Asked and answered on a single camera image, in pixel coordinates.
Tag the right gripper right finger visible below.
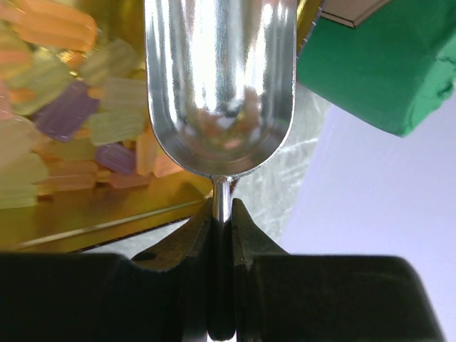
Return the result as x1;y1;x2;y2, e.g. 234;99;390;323
232;199;444;341

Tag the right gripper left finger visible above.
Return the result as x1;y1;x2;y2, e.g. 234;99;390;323
1;201;211;341

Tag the tin of pastel candies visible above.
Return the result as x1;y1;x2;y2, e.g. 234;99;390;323
1;1;321;251

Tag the metal candy scoop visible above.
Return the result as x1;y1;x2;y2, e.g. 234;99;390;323
144;1;296;226

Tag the green covered jar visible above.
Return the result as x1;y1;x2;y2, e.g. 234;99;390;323
296;1;455;137

